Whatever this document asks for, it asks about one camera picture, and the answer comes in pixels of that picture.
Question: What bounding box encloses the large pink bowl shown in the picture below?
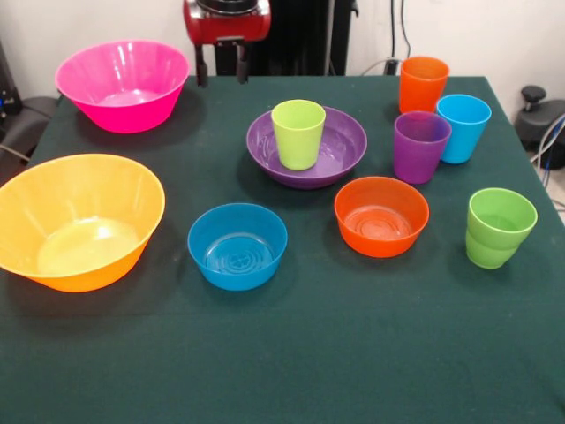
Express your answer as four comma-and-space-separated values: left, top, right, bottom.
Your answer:
54, 39, 192, 134

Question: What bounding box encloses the orange cup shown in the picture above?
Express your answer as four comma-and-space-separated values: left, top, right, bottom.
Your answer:
399, 56, 450, 115

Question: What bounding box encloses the small blue bowl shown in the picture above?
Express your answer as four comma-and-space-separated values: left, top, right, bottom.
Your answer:
186, 202, 289, 292

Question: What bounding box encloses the green cup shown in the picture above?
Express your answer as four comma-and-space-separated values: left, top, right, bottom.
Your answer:
464, 229, 520, 270
467, 187, 539, 248

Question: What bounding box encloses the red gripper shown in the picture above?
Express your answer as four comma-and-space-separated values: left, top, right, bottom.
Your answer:
183, 0, 272, 88

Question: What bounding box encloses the blue cable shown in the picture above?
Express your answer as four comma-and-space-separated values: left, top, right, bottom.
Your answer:
531, 112, 565, 186

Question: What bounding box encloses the small orange bowl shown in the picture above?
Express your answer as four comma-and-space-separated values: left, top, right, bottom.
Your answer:
333, 176, 431, 259

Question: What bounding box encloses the black equipment with knob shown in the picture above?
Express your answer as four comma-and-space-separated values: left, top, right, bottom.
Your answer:
515, 86, 565, 154

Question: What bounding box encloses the black computer tower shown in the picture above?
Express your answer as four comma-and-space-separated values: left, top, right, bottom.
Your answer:
0, 39, 23, 129

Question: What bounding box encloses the purple cup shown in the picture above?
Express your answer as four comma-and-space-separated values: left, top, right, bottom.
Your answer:
393, 110, 453, 186

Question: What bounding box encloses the dark green tablecloth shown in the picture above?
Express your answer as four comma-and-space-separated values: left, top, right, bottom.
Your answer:
0, 74, 565, 424

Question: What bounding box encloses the white cable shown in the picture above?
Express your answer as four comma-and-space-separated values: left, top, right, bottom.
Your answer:
359, 57, 392, 77

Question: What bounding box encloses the lime yellow cup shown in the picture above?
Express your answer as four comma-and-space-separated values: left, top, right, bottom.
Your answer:
270, 99, 327, 171

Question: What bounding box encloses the black cable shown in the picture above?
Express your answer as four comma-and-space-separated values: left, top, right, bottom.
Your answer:
400, 0, 415, 59
390, 0, 398, 61

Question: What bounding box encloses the large orange yellow bowl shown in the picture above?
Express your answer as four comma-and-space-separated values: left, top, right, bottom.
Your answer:
0, 153, 167, 293

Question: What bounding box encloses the purple bowl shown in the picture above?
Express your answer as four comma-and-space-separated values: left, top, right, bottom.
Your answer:
245, 105, 369, 190

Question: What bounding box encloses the blue cup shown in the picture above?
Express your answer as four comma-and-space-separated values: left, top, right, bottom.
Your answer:
435, 94, 493, 165

